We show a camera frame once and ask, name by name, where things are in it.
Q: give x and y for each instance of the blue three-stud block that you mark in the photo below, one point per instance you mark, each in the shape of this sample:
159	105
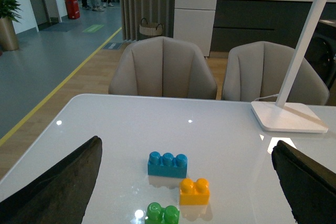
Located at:
167	165

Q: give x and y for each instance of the beige chair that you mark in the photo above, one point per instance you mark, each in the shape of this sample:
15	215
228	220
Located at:
257	71
163	67

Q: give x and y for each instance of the woven basket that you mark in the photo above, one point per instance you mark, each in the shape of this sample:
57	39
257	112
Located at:
150	29

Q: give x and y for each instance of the dark kitchen counter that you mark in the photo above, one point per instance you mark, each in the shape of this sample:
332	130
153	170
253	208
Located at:
240	22

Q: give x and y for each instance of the white desk lamp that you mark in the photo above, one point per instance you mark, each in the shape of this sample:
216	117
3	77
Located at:
283	116

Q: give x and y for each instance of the potted green plant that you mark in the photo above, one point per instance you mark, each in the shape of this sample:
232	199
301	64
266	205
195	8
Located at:
9	14

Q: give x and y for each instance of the beige chair right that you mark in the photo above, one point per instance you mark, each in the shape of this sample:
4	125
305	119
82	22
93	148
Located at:
257	71

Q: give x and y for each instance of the red bin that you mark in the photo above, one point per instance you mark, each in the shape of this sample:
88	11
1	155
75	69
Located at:
72	8

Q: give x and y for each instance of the yellow two-stud block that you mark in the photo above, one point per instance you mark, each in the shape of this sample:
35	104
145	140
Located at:
194	193

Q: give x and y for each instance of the white drawer cabinet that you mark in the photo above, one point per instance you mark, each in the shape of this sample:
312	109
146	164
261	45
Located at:
193	22

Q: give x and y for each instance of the beige chair left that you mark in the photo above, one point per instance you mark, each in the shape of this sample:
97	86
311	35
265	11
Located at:
163	67

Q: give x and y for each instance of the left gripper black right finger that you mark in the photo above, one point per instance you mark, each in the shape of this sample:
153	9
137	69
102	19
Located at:
308	186

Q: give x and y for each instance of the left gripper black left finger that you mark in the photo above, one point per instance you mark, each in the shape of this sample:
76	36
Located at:
61	194

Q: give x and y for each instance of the black washing machine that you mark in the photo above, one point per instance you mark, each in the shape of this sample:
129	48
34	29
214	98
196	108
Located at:
321	51

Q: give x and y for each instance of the green two-stud block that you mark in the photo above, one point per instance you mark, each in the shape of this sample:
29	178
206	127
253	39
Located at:
156	214

